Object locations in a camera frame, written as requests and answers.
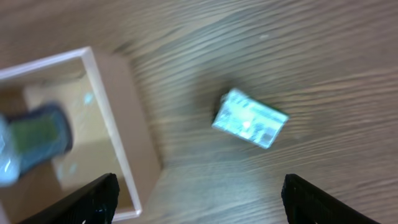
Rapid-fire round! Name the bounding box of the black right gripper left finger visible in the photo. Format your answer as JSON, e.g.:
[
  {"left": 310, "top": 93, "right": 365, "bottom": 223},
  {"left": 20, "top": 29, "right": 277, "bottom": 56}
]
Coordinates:
[{"left": 20, "top": 173, "right": 120, "bottom": 224}]

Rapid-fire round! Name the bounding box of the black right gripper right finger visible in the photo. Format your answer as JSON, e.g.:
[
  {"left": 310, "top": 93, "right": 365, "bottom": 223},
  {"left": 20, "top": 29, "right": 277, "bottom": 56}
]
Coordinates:
[{"left": 281, "top": 174, "right": 379, "bottom": 224}]

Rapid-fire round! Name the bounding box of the dark bottle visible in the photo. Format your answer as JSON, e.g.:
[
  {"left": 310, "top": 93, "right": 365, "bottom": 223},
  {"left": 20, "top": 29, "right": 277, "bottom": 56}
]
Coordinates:
[{"left": 1, "top": 103, "right": 73, "bottom": 187}]

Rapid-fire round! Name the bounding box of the green soap bar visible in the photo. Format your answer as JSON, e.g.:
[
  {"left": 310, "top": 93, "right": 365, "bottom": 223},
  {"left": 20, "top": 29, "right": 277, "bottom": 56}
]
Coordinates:
[{"left": 211, "top": 88, "right": 289, "bottom": 149}]

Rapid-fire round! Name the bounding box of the white cardboard box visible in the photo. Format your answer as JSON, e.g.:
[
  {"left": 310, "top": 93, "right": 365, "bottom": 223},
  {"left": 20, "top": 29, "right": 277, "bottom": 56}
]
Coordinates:
[{"left": 1, "top": 47, "right": 161, "bottom": 223}]

